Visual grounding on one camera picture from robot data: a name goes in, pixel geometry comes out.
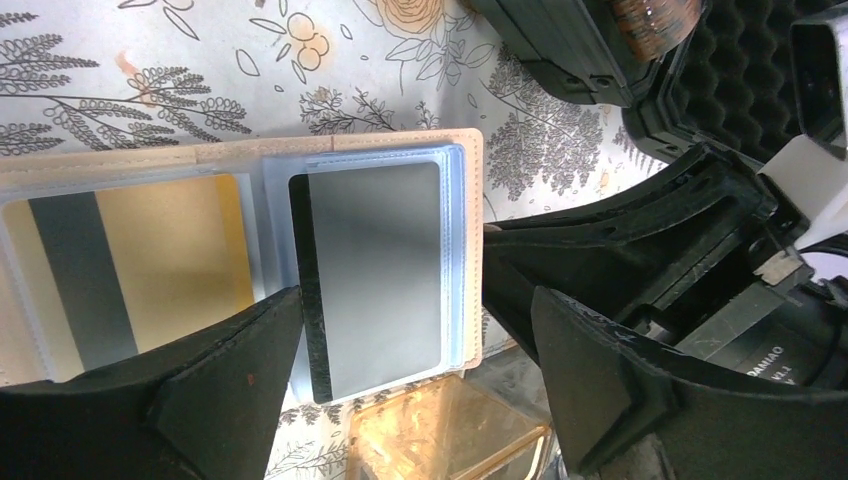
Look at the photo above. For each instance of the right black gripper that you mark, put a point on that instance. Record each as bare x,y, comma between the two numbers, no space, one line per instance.
686,257

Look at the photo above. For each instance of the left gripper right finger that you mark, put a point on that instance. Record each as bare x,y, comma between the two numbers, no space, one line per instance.
611,389

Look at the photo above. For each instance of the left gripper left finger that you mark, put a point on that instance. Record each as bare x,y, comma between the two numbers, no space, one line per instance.
205,406

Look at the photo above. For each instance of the gold card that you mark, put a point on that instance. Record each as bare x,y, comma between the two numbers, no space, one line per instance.
94,277

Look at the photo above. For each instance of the silver card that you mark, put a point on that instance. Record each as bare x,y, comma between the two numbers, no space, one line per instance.
369,252

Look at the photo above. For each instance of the amber transparent card holder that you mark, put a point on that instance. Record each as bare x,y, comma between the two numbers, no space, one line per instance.
446,429

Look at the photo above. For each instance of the black poker chip case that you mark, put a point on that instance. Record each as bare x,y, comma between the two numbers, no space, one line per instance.
730,81

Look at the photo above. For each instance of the floral patterned table mat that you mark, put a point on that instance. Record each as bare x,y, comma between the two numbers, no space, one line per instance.
94,76

